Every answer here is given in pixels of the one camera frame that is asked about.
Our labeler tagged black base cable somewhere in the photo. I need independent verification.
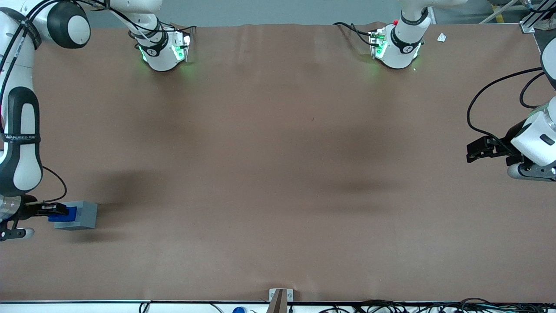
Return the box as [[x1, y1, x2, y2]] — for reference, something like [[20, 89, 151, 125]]
[[333, 22, 375, 47], [130, 17, 197, 48]]

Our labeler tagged aluminium frame profile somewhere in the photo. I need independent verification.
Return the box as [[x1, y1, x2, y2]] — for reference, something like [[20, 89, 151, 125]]
[[519, 0, 556, 33]]

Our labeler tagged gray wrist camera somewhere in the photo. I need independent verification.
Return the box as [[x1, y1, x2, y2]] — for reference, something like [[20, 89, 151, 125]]
[[507, 163, 556, 182], [0, 227, 35, 242]]

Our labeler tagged gray camera mount bracket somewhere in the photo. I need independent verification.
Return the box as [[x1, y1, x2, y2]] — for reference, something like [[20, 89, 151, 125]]
[[266, 288, 294, 313]]

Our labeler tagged long black left arm cable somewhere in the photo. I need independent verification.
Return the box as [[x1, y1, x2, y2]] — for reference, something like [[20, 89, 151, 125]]
[[467, 67, 544, 148]]

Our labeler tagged brown table mat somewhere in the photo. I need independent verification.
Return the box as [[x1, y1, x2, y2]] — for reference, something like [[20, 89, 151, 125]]
[[0, 22, 556, 303]]

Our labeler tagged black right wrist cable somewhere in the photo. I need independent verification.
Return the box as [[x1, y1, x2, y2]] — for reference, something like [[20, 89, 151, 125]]
[[41, 166, 68, 203]]

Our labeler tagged short black cable loop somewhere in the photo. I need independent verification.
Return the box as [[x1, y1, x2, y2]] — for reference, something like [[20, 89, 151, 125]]
[[519, 72, 546, 109]]

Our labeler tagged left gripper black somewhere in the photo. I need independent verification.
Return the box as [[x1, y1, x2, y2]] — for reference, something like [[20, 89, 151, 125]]
[[467, 118, 529, 164]]

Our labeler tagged black right base cable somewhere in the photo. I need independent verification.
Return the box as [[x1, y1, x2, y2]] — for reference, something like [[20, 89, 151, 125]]
[[130, 17, 197, 48]]

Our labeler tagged black left base cable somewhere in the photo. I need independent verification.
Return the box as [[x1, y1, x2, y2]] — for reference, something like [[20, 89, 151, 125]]
[[333, 22, 375, 47]]

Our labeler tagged gray square base block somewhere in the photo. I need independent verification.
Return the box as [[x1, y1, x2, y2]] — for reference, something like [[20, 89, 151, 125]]
[[54, 200, 99, 231]]

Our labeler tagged blue plastic part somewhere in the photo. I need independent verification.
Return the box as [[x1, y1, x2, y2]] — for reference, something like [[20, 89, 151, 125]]
[[48, 206, 78, 223]]

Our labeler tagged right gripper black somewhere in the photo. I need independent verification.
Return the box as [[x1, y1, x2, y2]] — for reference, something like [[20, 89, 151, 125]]
[[19, 200, 70, 220]]

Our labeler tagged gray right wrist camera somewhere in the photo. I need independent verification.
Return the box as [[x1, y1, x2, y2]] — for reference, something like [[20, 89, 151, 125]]
[[0, 227, 35, 242]]

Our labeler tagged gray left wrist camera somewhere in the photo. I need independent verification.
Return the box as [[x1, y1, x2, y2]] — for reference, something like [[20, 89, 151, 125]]
[[507, 163, 556, 182]]

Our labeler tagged black cable bundle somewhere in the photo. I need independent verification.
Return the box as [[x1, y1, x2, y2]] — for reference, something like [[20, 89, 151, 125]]
[[319, 298, 556, 313]]

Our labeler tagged white tube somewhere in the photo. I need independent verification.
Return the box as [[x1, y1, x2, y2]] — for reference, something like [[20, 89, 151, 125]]
[[479, 0, 522, 24]]

